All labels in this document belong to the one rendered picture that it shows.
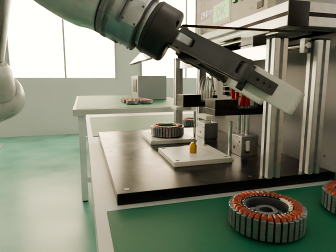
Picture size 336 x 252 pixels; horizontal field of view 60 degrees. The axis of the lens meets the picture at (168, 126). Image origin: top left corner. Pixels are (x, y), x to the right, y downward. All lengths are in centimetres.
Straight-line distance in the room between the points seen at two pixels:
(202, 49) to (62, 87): 512
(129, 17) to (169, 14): 5
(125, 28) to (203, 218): 31
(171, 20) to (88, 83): 505
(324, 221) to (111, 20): 44
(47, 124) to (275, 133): 506
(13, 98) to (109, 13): 69
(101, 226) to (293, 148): 54
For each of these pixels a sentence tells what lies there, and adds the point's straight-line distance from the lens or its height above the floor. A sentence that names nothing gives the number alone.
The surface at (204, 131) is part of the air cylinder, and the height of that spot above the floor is 80.
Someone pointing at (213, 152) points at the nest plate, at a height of 78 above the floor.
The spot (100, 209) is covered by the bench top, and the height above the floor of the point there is 75.
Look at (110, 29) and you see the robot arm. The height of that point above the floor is 104.
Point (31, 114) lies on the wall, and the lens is 552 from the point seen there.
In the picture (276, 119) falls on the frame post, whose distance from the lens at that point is 63.
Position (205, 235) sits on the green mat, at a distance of 45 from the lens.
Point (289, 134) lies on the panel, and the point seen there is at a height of 83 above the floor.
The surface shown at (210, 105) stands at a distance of 76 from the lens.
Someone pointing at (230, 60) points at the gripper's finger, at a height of 99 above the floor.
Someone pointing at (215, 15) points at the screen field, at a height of 116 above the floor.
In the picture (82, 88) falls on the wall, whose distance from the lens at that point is 542.
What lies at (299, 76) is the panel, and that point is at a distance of 81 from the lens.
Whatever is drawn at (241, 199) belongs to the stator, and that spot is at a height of 78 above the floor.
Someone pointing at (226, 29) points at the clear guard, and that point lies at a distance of 56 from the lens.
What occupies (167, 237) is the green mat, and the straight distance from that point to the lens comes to 44.
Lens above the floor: 97
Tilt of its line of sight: 9 degrees down
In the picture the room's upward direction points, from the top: straight up
